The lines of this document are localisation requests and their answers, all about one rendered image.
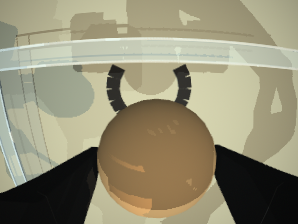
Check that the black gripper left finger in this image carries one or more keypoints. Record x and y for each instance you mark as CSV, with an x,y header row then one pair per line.
x,y
59,196

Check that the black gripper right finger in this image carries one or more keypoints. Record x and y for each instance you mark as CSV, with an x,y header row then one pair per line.
x,y
256,193

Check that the brown ball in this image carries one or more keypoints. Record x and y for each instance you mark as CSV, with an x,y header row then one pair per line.
x,y
156,158

